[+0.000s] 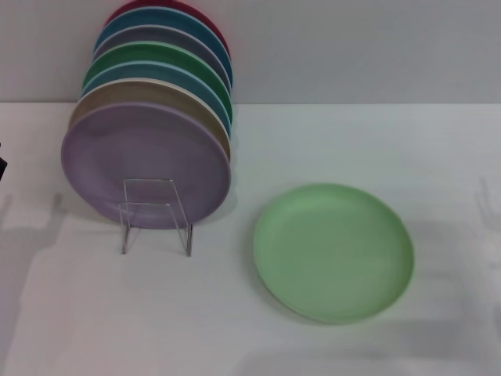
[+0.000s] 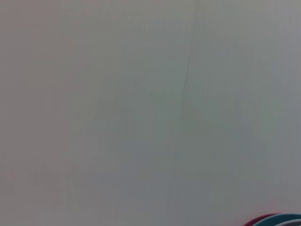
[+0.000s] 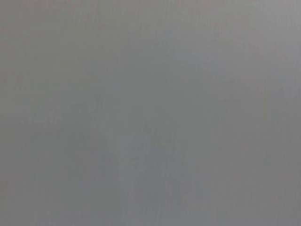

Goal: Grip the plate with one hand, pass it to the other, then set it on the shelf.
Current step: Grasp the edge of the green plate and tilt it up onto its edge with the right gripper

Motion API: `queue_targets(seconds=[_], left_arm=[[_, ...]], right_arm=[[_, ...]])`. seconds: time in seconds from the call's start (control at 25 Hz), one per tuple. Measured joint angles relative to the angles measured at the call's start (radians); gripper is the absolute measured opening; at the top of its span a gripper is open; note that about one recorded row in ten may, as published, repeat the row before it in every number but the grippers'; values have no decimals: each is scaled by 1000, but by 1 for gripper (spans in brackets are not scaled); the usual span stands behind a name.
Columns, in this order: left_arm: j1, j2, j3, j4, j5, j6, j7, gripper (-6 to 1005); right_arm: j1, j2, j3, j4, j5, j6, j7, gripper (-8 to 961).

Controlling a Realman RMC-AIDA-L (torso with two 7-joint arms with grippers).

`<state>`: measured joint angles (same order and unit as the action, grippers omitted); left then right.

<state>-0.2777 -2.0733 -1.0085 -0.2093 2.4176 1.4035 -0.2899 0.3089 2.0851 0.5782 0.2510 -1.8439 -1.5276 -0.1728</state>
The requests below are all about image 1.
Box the red plate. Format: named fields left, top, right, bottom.
left=106, top=0, right=231, bottom=60

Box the light green plate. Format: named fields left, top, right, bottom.
left=252, top=182, right=416, bottom=325

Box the wire plate rack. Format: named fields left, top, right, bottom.
left=118, top=178, right=193, bottom=258

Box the dark green plate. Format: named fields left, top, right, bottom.
left=81, top=41, right=234, bottom=126

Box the dark teal plate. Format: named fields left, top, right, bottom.
left=92, top=6, right=234, bottom=89

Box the lilac plate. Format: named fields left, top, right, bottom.
left=60, top=101, right=232, bottom=231

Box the light blue plate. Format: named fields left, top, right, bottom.
left=81, top=60, right=232, bottom=136

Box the beige plate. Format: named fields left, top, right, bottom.
left=68, top=78, right=232, bottom=161

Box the grey plate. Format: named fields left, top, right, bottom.
left=92, top=25, right=232, bottom=93

